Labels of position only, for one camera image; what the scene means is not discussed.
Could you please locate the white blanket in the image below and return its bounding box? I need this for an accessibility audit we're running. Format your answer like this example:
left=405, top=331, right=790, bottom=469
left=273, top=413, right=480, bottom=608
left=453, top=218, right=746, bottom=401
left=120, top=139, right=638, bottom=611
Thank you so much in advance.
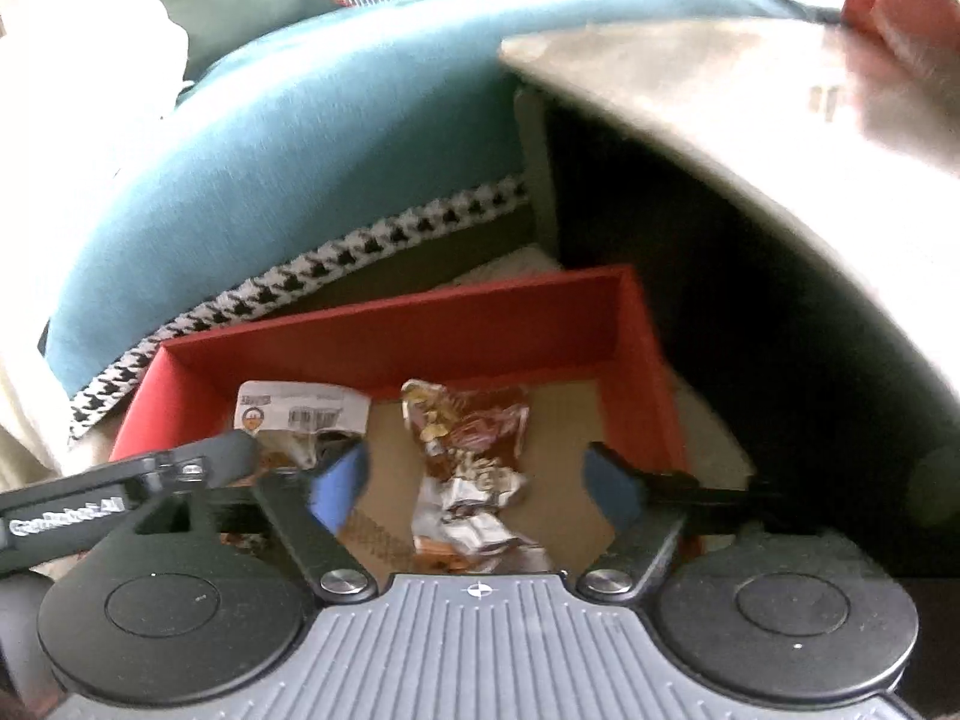
left=0, top=0, right=190, bottom=466

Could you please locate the teal sofa cushion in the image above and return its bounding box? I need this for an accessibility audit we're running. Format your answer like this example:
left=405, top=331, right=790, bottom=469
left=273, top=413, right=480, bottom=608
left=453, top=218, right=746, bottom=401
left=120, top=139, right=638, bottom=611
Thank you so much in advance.
left=43, top=0, right=848, bottom=400

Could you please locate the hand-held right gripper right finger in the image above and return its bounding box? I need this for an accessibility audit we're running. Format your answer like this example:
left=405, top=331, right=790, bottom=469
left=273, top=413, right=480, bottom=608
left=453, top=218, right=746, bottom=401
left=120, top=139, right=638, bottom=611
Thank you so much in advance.
left=577, top=441, right=782, bottom=606

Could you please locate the grey green pillow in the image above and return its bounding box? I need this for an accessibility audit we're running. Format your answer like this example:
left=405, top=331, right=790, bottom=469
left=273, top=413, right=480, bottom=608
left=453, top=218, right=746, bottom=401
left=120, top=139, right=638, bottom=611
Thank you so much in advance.
left=142, top=0, right=578, bottom=85

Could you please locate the brown foil snack packet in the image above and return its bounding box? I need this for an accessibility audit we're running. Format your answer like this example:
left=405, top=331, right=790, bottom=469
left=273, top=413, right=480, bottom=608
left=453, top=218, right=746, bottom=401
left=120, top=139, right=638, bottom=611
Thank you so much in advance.
left=400, top=379, right=531, bottom=466

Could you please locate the low table with grey top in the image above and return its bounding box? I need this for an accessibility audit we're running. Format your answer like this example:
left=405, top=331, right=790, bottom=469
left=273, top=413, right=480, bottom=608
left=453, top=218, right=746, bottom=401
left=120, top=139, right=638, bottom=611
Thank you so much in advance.
left=499, top=19, right=960, bottom=578

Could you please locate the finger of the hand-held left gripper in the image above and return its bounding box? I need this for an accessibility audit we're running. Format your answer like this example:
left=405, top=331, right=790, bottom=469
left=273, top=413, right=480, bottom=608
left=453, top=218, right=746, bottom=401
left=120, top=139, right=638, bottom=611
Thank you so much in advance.
left=161, top=431, right=260, bottom=493

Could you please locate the white label snack packet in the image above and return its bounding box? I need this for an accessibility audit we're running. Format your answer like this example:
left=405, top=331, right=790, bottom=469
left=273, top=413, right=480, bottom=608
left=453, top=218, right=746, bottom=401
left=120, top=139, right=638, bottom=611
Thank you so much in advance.
left=237, top=380, right=372, bottom=467

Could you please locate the houndstooth patterned cushion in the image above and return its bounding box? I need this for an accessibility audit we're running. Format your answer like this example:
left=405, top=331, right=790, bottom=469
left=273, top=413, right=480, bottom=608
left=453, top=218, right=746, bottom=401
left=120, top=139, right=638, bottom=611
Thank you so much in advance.
left=67, top=174, right=530, bottom=445

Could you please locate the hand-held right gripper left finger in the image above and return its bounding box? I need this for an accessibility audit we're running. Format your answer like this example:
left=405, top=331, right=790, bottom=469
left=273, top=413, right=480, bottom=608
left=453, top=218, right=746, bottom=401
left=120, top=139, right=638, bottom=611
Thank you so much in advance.
left=135, top=439, right=380, bottom=606

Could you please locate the red cardboard box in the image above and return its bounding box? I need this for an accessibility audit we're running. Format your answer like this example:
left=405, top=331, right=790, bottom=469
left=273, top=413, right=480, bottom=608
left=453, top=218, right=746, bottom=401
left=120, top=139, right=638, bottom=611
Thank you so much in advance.
left=109, top=264, right=695, bottom=541

